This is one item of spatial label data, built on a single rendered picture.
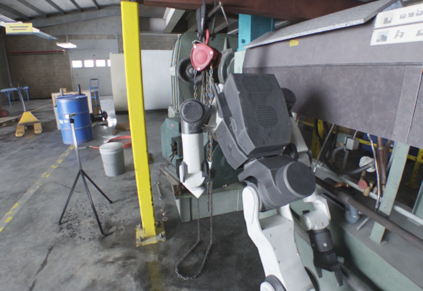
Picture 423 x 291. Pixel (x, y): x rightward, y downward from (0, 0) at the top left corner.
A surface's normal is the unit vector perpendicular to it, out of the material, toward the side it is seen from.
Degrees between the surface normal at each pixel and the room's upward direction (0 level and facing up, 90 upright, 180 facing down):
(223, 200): 90
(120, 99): 90
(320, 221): 59
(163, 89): 90
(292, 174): 47
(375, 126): 90
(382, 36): 78
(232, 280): 0
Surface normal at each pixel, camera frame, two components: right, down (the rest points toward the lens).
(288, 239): 0.26, -0.48
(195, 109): 0.15, 0.12
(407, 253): 0.00, -0.96
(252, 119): 0.31, -0.23
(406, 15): -0.93, -0.12
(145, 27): 0.31, 0.26
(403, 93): -0.95, 0.08
